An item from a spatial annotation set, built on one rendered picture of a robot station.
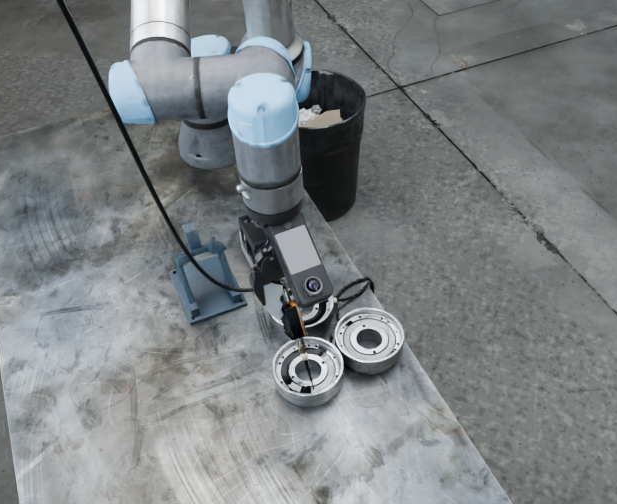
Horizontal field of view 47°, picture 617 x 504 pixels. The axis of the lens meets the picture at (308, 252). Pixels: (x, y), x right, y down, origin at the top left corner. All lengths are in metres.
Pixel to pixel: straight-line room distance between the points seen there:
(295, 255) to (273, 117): 0.19
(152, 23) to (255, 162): 0.23
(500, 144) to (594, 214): 0.48
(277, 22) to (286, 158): 0.52
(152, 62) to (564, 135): 2.27
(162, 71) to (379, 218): 1.70
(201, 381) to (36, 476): 0.26
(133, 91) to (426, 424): 0.60
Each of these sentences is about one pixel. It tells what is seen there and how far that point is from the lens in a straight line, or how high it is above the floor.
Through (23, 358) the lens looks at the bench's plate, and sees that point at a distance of 1.23.
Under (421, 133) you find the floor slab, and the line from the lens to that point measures 2.89.
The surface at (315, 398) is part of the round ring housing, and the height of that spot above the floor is 0.83.
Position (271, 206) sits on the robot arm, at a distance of 0.83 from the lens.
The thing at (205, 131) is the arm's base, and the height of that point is 0.88.
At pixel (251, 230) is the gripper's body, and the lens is 0.92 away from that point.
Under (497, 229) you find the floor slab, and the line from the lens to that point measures 2.50.
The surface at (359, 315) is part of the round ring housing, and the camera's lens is 1.13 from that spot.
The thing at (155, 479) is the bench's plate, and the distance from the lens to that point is 1.04.
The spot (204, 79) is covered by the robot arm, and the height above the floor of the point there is 1.26.
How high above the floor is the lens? 1.70
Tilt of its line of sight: 46 degrees down
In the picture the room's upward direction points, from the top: 4 degrees counter-clockwise
